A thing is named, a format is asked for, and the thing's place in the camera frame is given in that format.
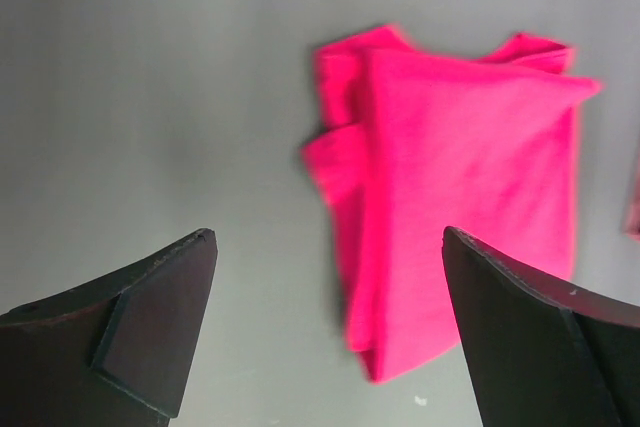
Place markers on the magenta t shirt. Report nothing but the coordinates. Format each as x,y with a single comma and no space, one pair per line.
415,142

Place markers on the salmon pink t shirt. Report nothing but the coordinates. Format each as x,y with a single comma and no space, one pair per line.
632,222

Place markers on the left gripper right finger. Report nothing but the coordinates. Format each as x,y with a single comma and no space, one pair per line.
540,351

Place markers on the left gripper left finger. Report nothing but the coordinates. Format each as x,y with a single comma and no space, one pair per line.
115,351

